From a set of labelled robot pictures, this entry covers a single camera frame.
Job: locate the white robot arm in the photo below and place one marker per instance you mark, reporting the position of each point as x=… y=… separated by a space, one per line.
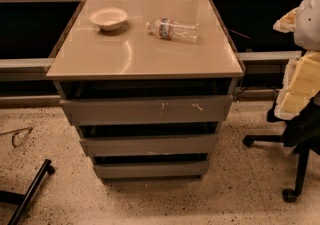
x=307 y=31

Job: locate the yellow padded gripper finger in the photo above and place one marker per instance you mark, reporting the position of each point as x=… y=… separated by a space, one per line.
x=301 y=83
x=286 y=23

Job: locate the grey drawer cabinet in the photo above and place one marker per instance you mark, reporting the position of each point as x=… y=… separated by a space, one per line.
x=133 y=63

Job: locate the black chair base leg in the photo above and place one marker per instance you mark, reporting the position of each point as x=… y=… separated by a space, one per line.
x=21 y=200

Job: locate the white paper bowl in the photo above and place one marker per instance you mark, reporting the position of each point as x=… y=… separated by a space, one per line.
x=109 y=19

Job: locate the clear plastic water bottle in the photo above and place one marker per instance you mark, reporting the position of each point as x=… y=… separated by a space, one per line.
x=172 y=30

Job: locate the grey drawer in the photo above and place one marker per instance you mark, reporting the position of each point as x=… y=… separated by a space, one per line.
x=146 y=170
x=134 y=146
x=130 y=111

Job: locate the black office chair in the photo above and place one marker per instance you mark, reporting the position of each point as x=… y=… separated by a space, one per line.
x=303 y=134

